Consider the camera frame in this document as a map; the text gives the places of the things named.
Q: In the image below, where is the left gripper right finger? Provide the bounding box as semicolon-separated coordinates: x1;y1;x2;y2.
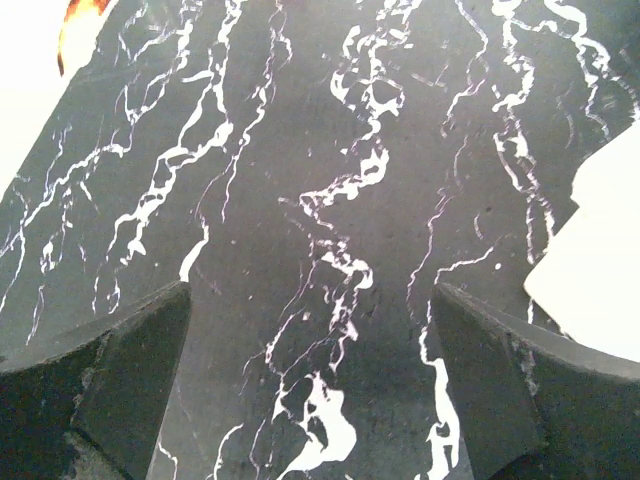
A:
431;283;639;479

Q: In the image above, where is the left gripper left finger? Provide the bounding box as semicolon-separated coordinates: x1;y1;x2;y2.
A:
1;281;192;479

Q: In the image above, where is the white plastic storage basket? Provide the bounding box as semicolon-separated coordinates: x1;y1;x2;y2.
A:
524;123;639;361

